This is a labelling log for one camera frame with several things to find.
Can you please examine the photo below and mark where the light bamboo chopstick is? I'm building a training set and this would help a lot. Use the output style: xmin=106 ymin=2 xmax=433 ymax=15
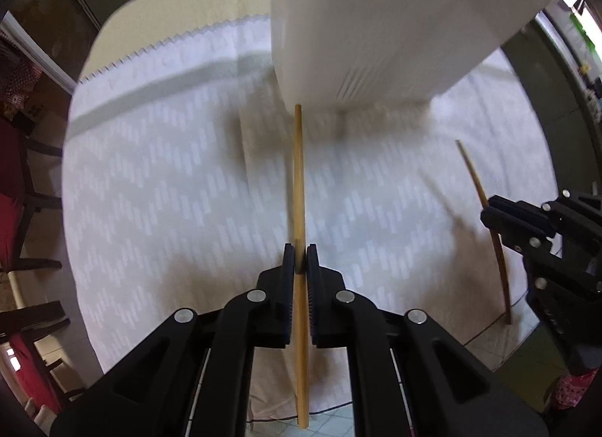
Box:
xmin=293 ymin=105 xmax=309 ymax=430

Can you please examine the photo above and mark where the pink patterned sleeve forearm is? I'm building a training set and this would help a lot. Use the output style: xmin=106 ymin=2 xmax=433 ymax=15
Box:
xmin=544 ymin=369 xmax=598 ymax=410

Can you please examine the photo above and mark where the red cushioned wooden chair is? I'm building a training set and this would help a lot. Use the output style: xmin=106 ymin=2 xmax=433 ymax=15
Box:
xmin=1 ymin=120 xmax=70 ymax=414

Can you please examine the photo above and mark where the white chevron table cloth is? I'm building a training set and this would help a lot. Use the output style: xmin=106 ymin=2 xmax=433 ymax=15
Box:
xmin=60 ymin=13 xmax=561 ymax=424

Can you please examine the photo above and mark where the cream plastic utensil holder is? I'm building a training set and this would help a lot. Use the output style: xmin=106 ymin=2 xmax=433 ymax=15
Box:
xmin=271 ymin=0 xmax=551 ymax=113

